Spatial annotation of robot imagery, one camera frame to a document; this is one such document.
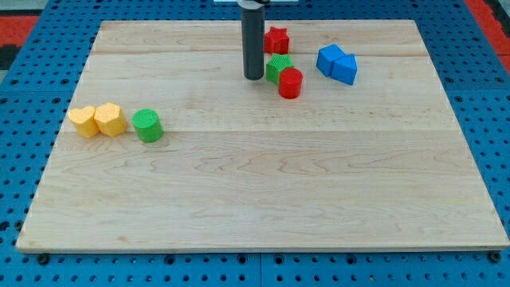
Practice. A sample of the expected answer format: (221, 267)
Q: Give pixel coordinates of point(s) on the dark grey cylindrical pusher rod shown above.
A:
(252, 34)

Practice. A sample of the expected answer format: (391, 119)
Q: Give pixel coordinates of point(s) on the green star block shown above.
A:
(277, 64)

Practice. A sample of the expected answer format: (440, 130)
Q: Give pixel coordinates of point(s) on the red star block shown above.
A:
(276, 40)

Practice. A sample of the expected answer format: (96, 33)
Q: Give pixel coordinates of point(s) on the red cylinder block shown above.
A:
(290, 83)

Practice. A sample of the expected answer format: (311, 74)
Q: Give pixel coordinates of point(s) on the blue cube block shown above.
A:
(326, 56)

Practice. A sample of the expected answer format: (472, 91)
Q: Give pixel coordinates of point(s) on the blue triangular prism block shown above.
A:
(345, 69)

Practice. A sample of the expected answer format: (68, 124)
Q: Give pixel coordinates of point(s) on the green cylinder block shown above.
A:
(147, 125)

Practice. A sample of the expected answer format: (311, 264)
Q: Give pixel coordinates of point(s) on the light wooden board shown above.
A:
(378, 166)

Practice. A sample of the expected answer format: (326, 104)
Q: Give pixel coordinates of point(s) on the yellow hexagon block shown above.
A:
(110, 119)

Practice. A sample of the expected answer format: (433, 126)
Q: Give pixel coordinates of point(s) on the yellow heart block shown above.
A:
(83, 121)

